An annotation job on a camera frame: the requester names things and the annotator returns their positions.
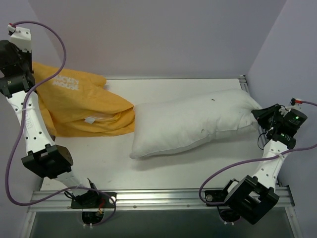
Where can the white pillow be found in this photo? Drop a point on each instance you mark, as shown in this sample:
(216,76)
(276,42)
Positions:
(180,125)

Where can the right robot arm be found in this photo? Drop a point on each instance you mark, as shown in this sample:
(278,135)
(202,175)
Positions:
(254,196)

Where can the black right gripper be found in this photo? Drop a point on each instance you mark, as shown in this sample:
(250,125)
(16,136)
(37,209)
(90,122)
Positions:
(268,117)

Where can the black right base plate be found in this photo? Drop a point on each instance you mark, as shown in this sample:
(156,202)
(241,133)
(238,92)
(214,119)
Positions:
(215,197)

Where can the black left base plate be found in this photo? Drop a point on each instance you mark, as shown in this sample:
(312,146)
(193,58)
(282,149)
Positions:
(92,199)

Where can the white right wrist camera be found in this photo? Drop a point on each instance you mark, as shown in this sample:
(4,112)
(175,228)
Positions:
(295,104)

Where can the aluminium front rail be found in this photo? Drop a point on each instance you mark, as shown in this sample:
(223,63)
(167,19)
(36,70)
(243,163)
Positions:
(129,200)

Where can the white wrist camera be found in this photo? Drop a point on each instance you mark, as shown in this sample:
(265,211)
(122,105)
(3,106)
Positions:
(21,37)
(295,104)

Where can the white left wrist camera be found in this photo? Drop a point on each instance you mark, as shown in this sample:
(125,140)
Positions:
(21,37)

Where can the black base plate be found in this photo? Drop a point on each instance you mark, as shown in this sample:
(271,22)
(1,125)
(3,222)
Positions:
(92,199)
(215,197)

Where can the yellow Mickey Mouse pillowcase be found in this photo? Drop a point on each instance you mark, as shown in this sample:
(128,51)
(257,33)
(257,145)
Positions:
(77,104)

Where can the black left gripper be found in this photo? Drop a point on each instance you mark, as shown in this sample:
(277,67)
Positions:
(6,88)

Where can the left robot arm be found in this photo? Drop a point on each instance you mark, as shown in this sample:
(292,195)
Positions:
(44,157)

